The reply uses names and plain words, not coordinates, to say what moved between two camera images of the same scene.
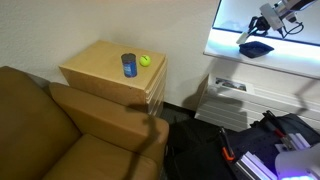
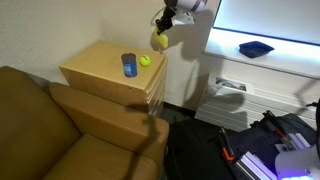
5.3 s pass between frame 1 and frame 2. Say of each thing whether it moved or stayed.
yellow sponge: moved
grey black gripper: moved
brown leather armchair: stayed
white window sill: stayed
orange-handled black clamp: stayed
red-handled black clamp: stayed
